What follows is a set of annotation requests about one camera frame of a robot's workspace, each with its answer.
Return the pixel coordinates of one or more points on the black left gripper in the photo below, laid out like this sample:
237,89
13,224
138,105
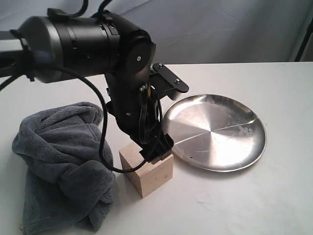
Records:
135,106

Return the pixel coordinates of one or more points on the wooden cube block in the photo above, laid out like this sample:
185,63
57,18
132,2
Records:
150,176

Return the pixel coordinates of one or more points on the grey fleece cloth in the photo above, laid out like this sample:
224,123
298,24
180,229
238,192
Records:
66,183

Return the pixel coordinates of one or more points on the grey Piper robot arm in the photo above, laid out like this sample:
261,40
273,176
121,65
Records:
58,47

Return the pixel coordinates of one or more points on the round stainless steel plate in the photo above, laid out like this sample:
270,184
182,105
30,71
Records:
215,132

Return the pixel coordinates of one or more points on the black backdrop stand pole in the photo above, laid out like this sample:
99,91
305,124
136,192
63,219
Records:
304,43

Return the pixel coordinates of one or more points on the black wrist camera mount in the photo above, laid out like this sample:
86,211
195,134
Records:
166,83

